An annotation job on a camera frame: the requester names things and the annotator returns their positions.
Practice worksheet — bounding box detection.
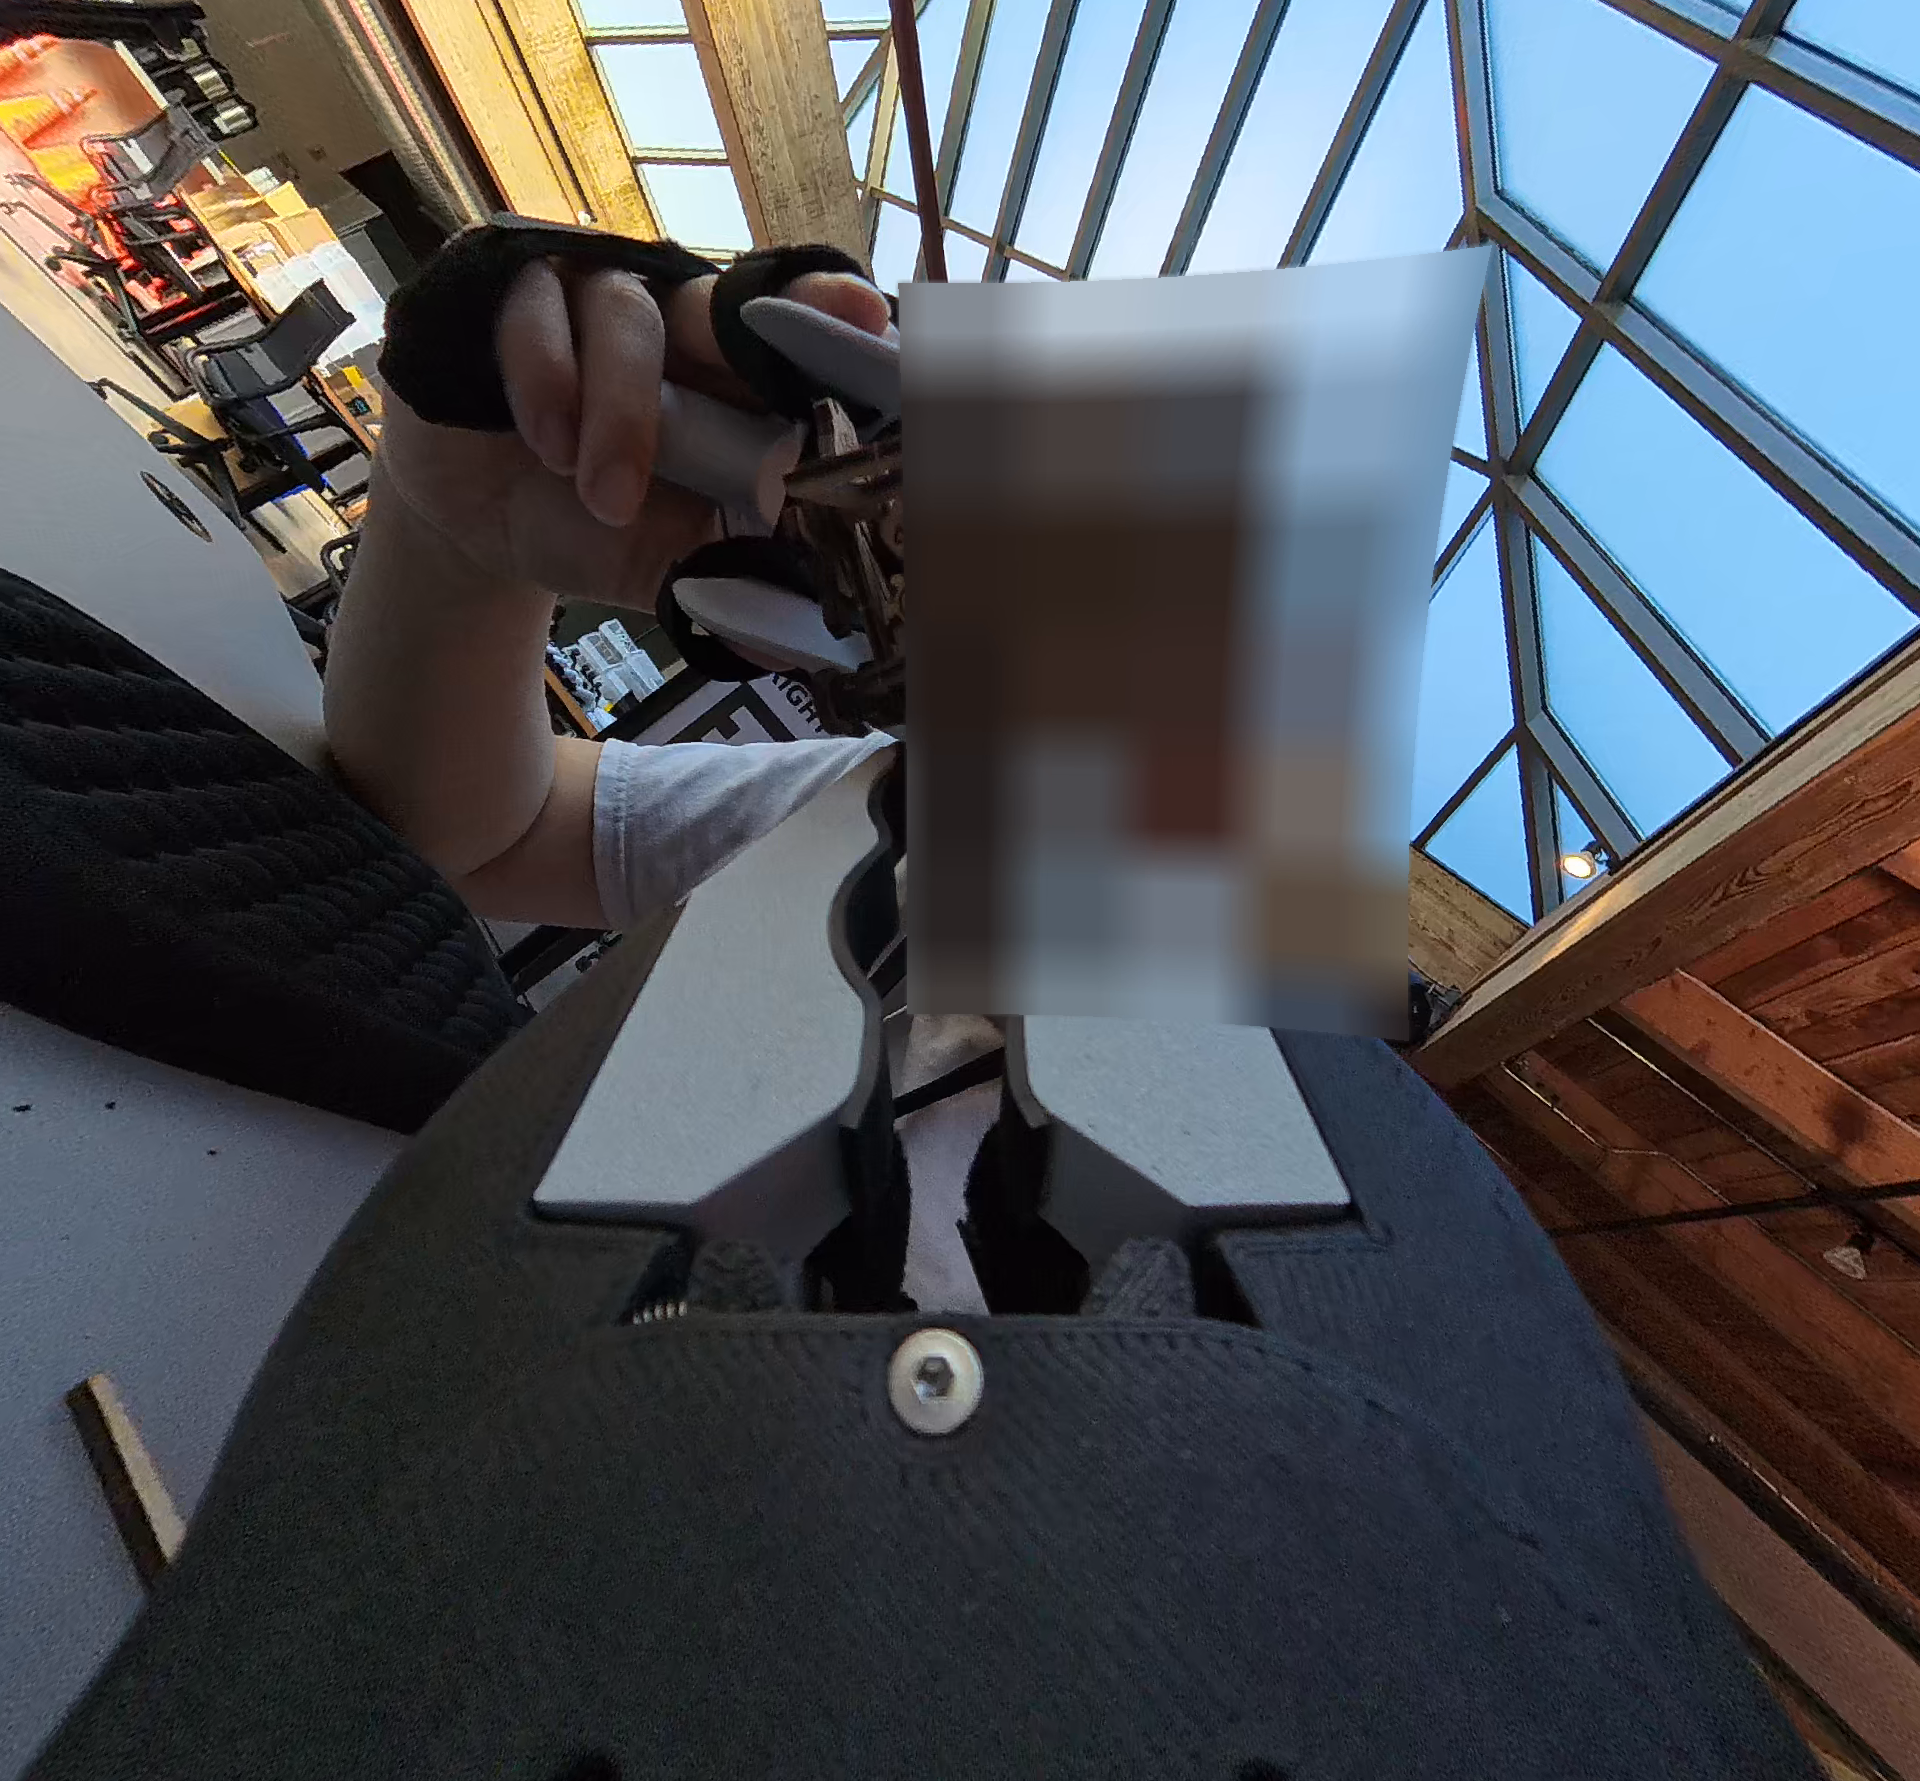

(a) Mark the black office chair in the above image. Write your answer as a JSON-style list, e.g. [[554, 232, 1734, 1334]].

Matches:
[[180, 281, 377, 524], [60, 108, 256, 314]]

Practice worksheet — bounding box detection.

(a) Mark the person's right hand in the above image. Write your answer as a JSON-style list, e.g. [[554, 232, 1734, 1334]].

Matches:
[[368, 262, 899, 613]]

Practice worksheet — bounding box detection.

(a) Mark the wooden gear model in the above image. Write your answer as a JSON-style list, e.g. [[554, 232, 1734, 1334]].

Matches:
[[771, 393, 906, 741]]

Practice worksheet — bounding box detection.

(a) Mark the small wooden stick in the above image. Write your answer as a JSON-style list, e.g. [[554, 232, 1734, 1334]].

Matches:
[[65, 1373, 186, 1581]]

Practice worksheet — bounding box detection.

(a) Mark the black wrist rest pad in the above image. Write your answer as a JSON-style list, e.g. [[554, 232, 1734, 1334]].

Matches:
[[0, 567, 529, 1134]]

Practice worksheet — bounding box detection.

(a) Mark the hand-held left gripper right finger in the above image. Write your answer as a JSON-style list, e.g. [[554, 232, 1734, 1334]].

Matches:
[[1002, 1016, 1355, 1258]]

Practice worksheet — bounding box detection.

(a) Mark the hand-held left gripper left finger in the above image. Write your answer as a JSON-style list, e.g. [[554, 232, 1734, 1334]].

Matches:
[[529, 761, 908, 1265]]

